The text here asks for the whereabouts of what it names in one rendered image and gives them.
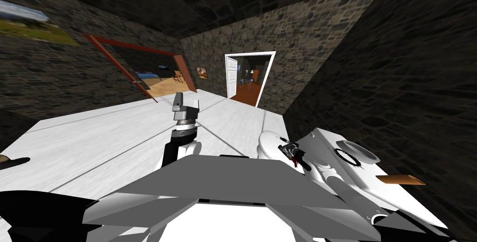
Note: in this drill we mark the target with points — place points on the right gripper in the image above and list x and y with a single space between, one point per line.
294 154

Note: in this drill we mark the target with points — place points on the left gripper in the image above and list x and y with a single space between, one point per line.
185 113

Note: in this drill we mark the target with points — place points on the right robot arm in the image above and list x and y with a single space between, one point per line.
346 182

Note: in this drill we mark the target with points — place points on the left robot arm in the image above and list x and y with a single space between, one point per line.
182 136

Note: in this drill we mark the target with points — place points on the brown door leaf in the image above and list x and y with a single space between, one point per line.
185 72

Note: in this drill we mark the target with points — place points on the white door leaf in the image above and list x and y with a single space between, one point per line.
231 77

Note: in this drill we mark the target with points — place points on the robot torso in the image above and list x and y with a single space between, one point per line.
223 178

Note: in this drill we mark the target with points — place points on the brown flat wedge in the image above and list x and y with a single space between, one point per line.
400 180

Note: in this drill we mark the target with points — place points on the black and tan flat object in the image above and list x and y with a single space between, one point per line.
11 161

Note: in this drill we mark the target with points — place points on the small orange wall picture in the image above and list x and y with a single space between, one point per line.
202 73

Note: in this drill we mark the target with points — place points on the landscape picture on wall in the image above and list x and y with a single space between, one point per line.
26 24

